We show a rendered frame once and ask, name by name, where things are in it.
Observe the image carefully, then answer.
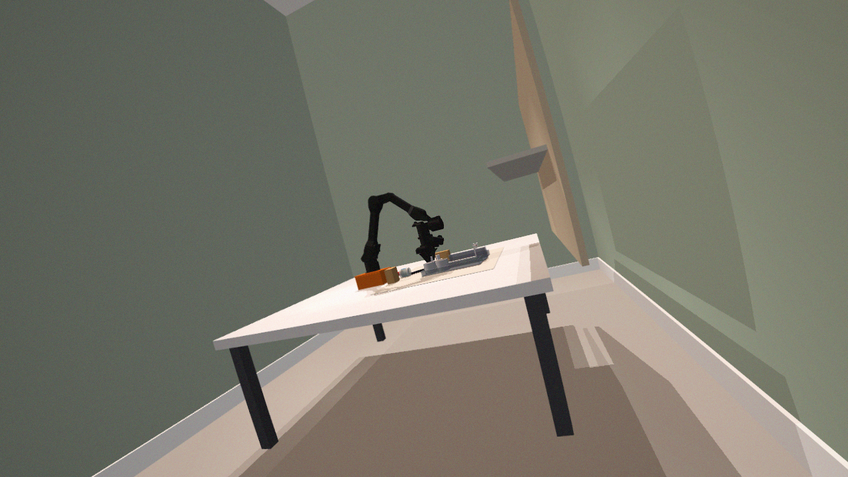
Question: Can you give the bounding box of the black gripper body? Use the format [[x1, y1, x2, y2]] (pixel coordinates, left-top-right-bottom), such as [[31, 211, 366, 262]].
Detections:
[[415, 233, 439, 254]]

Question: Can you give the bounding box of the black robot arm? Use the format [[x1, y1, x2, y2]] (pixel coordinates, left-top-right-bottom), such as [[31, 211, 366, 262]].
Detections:
[[361, 193, 444, 274]]

